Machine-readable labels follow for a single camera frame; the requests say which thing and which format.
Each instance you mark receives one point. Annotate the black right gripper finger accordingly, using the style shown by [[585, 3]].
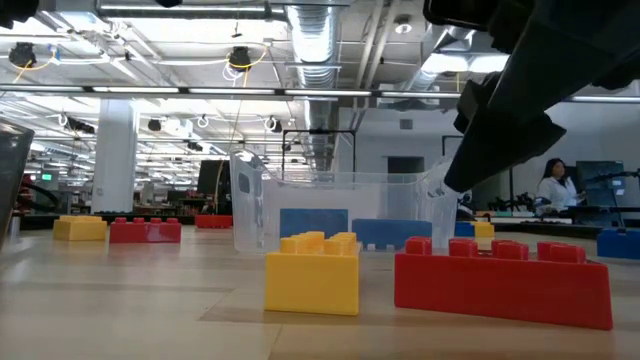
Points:
[[520, 125], [477, 100]]

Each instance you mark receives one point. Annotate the small yellow building block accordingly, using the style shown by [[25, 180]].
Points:
[[80, 230], [310, 285], [484, 230]]

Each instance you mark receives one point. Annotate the long red building block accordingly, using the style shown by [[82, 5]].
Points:
[[145, 233], [500, 290]]

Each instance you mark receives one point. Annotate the small red building block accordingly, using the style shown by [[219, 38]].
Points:
[[214, 222]]

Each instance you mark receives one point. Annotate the dark ceiling pipe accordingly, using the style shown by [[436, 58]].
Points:
[[200, 14]]

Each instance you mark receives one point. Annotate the bright ceiling light panel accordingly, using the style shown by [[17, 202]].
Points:
[[480, 64]]

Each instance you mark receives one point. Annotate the dark door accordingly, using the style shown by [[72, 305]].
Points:
[[406, 165], [495, 192]]

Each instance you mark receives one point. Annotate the person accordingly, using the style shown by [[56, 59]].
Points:
[[557, 192]]

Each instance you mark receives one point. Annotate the small black background robot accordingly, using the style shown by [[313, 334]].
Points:
[[515, 202]]

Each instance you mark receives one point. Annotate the dark computer monitor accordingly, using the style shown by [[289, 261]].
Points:
[[605, 170]]

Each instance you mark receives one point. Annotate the round white ceiling fixture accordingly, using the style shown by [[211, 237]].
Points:
[[403, 28]]

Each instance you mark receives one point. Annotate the black desk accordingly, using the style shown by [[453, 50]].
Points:
[[610, 210]]

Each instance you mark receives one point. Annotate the clear plastic bin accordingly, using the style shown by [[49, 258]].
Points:
[[400, 200]]

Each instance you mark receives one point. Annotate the grey translucent plastic bin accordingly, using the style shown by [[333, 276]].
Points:
[[10, 170]]

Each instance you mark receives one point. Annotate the white square pillar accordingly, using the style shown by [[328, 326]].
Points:
[[115, 160]]

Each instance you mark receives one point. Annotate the black upright panel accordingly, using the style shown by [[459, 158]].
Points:
[[210, 180]]

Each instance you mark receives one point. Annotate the red background equipment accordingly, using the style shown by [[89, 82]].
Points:
[[27, 192]]

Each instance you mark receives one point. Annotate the silver metal cylinder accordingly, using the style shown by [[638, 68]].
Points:
[[14, 225]]

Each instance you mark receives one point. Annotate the black hanging ceiling camera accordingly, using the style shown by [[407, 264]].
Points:
[[22, 54], [240, 57]]

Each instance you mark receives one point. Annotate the silver round air duct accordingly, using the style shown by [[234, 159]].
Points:
[[312, 40], [450, 40]]

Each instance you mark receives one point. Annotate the grey wall vent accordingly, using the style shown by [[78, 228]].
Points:
[[406, 124]]

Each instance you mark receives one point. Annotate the long horizontal light rail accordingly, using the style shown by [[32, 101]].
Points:
[[325, 93]]

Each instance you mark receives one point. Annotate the black table edge rail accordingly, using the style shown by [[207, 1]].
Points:
[[35, 221]]

